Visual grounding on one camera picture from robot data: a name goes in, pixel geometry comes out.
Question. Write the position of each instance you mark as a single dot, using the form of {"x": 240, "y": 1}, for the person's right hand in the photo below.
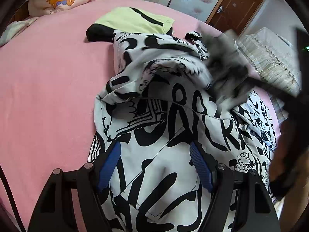
{"x": 283, "y": 161}

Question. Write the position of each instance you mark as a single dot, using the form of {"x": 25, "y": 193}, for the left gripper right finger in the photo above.
{"x": 205, "y": 166}

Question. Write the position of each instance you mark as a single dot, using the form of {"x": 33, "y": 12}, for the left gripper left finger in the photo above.
{"x": 108, "y": 166}

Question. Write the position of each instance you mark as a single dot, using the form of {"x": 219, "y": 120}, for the brown wooden door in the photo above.
{"x": 233, "y": 14}

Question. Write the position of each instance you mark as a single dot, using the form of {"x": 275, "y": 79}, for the black white graffiti jacket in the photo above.
{"x": 167, "y": 93}

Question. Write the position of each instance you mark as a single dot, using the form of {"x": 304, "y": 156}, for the light cloth at bedside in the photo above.
{"x": 14, "y": 29}

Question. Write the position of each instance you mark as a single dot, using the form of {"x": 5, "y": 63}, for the pink bed sheet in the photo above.
{"x": 50, "y": 77}

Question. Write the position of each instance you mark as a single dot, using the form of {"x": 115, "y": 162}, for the yellow-green black folded garment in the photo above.
{"x": 130, "y": 20}

